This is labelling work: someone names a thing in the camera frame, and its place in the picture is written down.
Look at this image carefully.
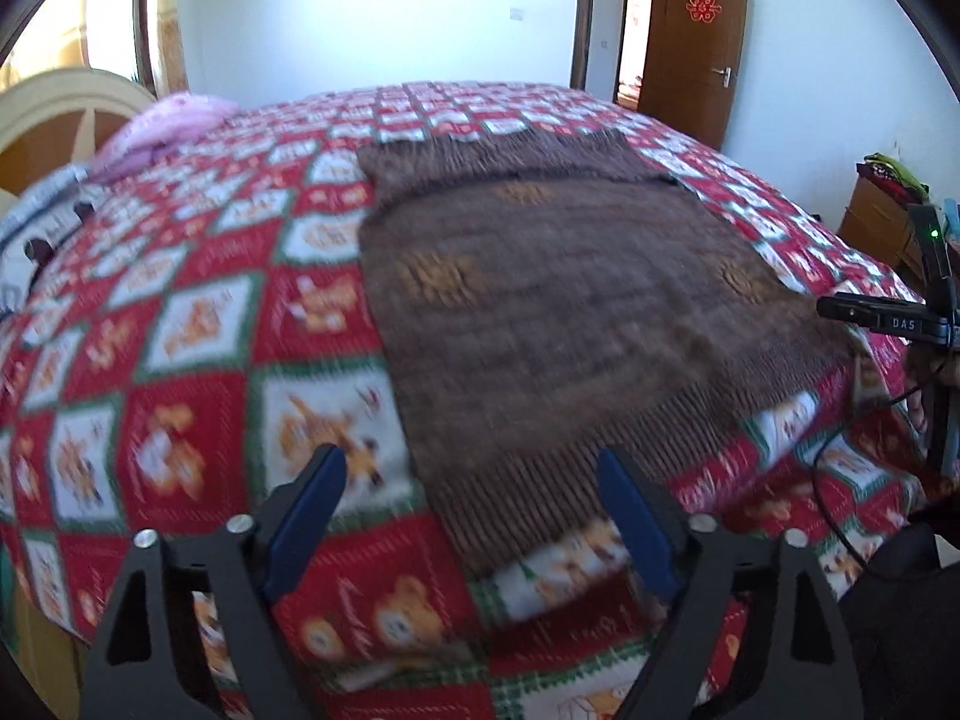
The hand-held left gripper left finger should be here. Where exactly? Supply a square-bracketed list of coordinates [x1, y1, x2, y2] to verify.
[86, 444, 350, 720]

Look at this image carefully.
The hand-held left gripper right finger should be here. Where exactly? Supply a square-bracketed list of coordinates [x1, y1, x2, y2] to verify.
[596, 448, 867, 720]

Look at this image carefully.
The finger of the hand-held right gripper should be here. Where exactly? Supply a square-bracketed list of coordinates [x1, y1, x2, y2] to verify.
[816, 295, 880, 329]

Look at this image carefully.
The brown knit sweater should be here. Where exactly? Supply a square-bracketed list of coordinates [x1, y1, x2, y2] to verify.
[356, 127, 863, 578]

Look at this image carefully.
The pile of colourful clothes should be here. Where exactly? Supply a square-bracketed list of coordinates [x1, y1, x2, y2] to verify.
[859, 152, 931, 203]

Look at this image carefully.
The person's right hand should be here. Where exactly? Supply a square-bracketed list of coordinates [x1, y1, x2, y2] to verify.
[904, 351, 932, 458]

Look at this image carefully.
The wooden cabinet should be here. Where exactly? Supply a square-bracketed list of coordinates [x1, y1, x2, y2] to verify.
[836, 161, 931, 286]

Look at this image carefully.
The red printed bear blanket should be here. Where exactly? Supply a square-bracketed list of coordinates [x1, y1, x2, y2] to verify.
[0, 81, 931, 720]

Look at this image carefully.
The brown wooden door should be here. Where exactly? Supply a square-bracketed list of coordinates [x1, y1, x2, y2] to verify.
[636, 0, 749, 151]

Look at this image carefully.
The person's dark clothing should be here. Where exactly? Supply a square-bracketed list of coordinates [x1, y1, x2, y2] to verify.
[836, 502, 960, 720]

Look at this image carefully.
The pink quilt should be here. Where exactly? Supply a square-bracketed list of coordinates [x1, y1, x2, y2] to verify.
[88, 91, 245, 181]

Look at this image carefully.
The cream wooden bed headboard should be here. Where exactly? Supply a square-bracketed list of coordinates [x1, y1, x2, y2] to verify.
[0, 67, 158, 200]

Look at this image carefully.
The narrow yellow curtain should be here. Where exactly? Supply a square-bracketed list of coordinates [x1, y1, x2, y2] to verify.
[154, 0, 188, 98]

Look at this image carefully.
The window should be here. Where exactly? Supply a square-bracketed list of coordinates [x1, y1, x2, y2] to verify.
[82, 0, 158, 91]

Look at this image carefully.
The wide yellow curtain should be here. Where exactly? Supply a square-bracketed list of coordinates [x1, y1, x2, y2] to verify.
[0, 0, 143, 91]

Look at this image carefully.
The black cable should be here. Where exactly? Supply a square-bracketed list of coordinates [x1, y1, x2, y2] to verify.
[814, 382, 960, 582]

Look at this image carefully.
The wooden bed side rail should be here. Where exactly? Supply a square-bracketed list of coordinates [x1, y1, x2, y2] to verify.
[11, 585, 80, 698]

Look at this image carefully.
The brown door frame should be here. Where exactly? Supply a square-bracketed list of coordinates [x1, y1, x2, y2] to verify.
[570, 0, 676, 107]

